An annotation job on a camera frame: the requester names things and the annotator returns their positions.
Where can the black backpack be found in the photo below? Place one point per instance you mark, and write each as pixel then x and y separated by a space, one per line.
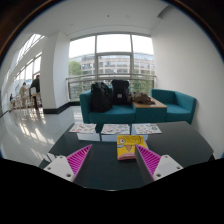
pixel 120 91

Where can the teal sofa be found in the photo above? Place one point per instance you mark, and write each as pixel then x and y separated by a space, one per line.
pixel 113 116

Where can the yellow cartoon print towel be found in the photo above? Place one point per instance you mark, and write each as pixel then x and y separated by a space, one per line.
pixel 128 146

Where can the wooden-topped teal side table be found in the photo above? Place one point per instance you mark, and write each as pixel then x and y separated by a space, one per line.
pixel 150 113

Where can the brown jacket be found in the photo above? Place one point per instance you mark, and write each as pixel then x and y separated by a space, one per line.
pixel 142 98

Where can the teal chair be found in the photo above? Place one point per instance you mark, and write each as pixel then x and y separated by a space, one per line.
pixel 222 155

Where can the small sticker sheet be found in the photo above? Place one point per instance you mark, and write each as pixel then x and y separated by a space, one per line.
pixel 82 128

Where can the black shiny bag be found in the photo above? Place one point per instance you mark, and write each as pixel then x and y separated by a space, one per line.
pixel 101 96

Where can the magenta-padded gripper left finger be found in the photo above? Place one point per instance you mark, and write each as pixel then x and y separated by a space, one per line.
pixel 60 168

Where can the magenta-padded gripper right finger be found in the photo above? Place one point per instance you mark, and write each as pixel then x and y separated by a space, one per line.
pixel 166 166

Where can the metal window railing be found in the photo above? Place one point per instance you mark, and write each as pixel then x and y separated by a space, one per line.
pixel 86 77

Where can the person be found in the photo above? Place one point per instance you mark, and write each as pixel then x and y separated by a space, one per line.
pixel 35 88
pixel 24 93

